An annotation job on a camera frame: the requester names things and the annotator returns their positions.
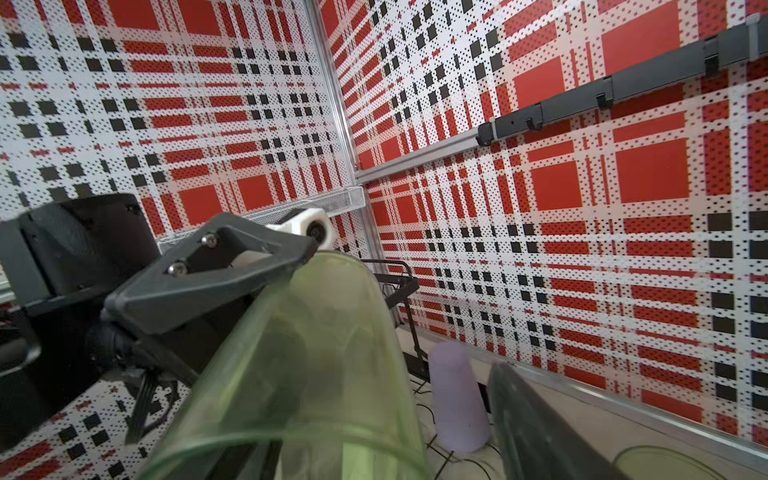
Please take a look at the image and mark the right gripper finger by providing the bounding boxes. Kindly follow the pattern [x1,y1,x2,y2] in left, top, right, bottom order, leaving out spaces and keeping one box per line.
[487,363,626,479]

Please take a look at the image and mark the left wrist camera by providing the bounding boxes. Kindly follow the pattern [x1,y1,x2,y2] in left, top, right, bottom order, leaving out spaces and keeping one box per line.
[266,207,338,250]

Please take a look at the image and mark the tall green transparent cup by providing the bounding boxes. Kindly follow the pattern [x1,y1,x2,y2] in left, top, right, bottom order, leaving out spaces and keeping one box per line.
[613,445,726,480]

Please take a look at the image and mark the black wall hook rail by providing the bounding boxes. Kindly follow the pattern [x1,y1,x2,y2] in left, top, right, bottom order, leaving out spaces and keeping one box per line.
[475,14,767,147]

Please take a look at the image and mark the lilac plastic cup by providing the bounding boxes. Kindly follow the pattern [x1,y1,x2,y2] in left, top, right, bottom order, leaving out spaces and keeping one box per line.
[429,342,491,454]

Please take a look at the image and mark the black wire dish rack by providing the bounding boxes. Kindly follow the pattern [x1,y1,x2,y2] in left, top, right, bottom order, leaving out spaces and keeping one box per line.
[359,257,505,480]

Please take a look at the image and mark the short green transparent cup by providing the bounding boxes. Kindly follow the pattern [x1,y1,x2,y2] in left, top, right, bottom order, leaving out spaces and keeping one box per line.
[140,251,432,479]

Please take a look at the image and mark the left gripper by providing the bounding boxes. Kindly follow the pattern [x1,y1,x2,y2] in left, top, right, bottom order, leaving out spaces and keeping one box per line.
[1,193,318,450]

